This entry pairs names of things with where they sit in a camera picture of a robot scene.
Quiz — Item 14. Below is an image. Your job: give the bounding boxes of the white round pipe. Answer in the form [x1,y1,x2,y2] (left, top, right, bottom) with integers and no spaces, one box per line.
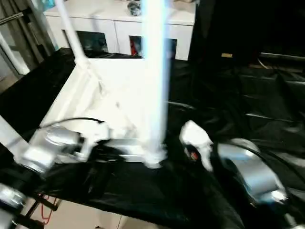
[0,31,31,74]

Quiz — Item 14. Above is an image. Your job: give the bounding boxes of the red floor cable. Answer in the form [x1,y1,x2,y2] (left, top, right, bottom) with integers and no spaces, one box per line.
[41,195,52,225]

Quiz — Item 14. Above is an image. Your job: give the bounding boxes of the clear bag of dark items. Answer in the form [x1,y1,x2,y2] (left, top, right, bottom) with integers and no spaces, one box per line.
[127,1,143,16]

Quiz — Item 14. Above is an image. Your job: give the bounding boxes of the white sideboard cabinet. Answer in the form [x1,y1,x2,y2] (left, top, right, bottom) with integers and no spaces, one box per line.
[44,0,197,62]

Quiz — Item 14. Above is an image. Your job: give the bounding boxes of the grey flat bar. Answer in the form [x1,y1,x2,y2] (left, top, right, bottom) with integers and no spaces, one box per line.
[259,52,305,59]

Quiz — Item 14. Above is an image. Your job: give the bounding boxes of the grey brown curtain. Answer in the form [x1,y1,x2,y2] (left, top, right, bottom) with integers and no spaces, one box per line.
[0,0,55,70]

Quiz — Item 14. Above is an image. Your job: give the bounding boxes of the grey metal pole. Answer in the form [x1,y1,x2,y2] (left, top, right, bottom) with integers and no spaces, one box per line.
[0,9,31,24]

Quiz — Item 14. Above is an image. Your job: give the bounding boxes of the black plastic mat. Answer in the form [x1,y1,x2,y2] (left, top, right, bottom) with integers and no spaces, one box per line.
[0,46,305,229]

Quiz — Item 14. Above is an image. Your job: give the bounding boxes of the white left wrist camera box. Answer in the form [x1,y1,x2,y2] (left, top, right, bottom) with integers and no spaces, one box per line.
[78,121,112,163]

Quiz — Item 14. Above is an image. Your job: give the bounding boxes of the white plastic table leg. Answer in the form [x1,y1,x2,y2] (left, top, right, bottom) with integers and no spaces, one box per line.
[140,0,173,169]
[56,0,90,69]
[0,114,29,163]

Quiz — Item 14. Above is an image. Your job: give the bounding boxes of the red and white bottle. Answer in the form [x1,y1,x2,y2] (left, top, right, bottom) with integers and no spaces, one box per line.
[130,40,140,57]

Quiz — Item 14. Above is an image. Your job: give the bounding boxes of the white plastic table top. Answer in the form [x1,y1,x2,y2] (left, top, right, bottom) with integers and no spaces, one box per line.
[38,57,167,169]

